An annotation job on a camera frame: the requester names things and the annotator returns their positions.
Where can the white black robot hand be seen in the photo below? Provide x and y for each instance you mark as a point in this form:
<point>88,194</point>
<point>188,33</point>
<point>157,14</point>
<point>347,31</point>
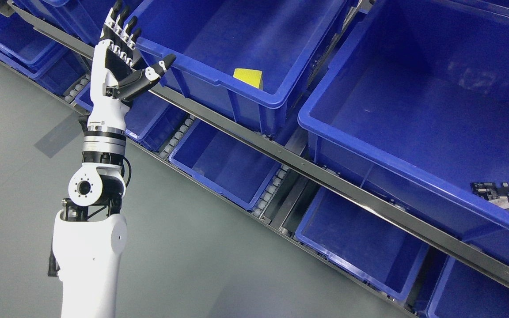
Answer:
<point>115,82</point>

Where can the yellow foam block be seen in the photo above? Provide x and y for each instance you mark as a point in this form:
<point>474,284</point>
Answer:
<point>252,77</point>

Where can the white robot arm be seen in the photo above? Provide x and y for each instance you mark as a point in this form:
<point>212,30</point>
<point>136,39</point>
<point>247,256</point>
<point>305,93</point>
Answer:
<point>90,233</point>

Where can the large blue plastic bin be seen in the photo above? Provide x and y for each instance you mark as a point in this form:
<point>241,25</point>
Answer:
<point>415,107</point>

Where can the black circuit board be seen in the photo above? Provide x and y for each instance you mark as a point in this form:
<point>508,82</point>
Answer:
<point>497,194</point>

